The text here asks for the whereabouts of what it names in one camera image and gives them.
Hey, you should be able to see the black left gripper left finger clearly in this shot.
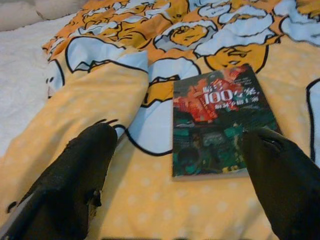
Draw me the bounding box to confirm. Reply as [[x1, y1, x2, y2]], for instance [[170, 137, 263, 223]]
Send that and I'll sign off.
[[0, 122, 118, 240]]

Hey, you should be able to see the cream bolster pillow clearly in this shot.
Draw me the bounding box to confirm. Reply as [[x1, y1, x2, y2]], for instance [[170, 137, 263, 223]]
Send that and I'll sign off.
[[0, 0, 88, 32]]

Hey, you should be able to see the dark green and red book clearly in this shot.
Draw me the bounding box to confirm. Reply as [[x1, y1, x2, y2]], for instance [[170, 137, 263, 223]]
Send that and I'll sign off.
[[171, 62, 283, 182]]

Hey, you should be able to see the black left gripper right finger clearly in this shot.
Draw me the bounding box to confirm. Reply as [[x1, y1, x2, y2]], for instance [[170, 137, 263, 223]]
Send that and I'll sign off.
[[241, 127, 320, 240]]

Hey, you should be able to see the white quilted mattress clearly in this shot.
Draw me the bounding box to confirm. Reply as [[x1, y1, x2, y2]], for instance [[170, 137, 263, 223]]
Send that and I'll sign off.
[[0, 13, 78, 158]]

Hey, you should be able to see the yellow cartoon egg print blanket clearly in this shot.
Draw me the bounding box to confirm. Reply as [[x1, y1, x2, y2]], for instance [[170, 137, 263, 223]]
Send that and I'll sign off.
[[0, 0, 320, 240]]

